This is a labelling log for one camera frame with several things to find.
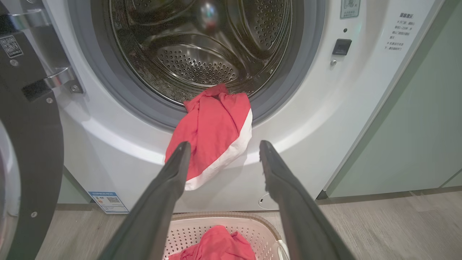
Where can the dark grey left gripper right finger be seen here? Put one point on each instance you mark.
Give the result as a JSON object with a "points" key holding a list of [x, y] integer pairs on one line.
{"points": [[296, 216]]}

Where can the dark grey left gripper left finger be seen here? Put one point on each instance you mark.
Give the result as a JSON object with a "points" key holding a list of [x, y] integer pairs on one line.
{"points": [[155, 209]]}

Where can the red Bulls print garment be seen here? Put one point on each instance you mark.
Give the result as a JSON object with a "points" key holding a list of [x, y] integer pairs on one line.
{"points": [[216, 245]]}

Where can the red garment with white trim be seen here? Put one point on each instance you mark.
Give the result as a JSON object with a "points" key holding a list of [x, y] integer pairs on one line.
{"points": [[209, 133]]}

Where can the dark grey washing machine door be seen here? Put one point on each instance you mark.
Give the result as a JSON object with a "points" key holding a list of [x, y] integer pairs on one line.
{"points": [[36, 144]]}

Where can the white perforated laundry basket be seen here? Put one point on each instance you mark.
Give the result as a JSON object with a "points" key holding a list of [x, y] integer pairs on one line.
{"points": [[260, 234]]}

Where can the white washing machine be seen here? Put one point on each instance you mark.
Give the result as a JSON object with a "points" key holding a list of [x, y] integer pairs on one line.
{"points": [[310, 119]]}

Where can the grey rubber door seal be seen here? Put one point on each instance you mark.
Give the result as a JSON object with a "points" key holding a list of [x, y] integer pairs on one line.
{"points": [[108, 90]]}

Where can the steel washing machine drum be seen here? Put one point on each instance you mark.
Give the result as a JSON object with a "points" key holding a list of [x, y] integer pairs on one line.
{"points": [[198, 61]]}

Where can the black door lock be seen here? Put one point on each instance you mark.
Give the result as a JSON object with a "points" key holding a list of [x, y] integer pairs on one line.
{"points": [[341, 47]]}

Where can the blue energy label sticker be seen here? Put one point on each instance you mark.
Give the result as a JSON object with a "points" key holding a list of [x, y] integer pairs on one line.
{"points": [[108, 203]]}

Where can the pale green cabinet panel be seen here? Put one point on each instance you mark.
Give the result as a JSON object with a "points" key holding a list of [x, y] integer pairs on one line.
{"points": [[415, 126], [72, 191]]}

